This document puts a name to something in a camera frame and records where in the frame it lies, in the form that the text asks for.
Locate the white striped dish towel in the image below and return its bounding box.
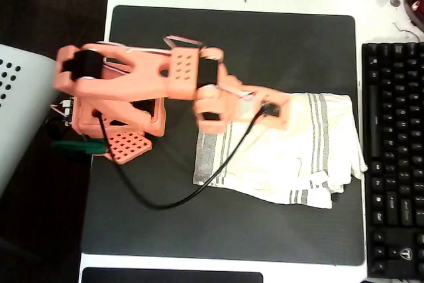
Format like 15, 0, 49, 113
191, 91, 369, 211

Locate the motor controller board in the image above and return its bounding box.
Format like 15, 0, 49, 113
50, 96, 76, 128

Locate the black mechanical keyboard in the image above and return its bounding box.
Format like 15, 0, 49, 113
360, 42, 424, 280

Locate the green table clamp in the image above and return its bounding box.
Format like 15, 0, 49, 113
51, 138, 110, 165

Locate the large black desk mat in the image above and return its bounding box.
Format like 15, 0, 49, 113
80, 5, 366, 266

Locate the black camera USB cable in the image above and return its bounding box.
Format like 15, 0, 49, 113
93, 103, 282, 211

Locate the small black pad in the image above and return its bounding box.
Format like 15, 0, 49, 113
81, 266, 264, 283

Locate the orange wrist camera mount plate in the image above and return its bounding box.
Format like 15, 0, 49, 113
254, 89, 294, 131

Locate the white perforated plastic chair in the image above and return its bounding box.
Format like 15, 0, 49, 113
0, 43, 64, 198

